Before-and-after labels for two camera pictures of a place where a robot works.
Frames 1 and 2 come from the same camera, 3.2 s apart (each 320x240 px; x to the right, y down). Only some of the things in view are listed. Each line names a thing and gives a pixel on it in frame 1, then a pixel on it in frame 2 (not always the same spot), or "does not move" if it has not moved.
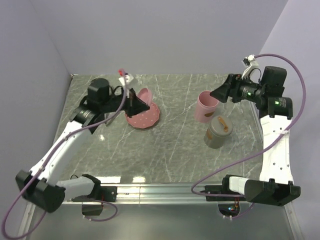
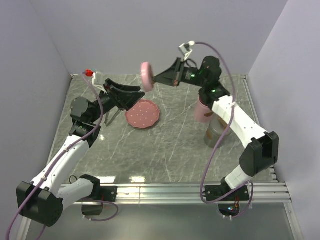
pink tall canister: (206, 106) does not move
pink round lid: (145, 95) to (146, 72)
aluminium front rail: (153, 194) does not move
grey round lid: (221, 126) does not move
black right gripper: (231, 87) to (171, 76)
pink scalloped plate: (145, 119) does not move
